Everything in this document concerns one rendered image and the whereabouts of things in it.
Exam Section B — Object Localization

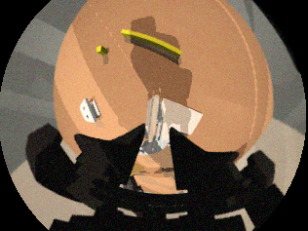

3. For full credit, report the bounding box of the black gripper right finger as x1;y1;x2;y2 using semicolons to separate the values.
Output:
169;127;240;191

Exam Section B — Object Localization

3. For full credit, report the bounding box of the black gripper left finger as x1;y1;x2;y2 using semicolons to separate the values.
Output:
74;123;146;186

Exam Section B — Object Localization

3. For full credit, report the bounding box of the small yellow block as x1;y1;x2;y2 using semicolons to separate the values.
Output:
97;47;107;56

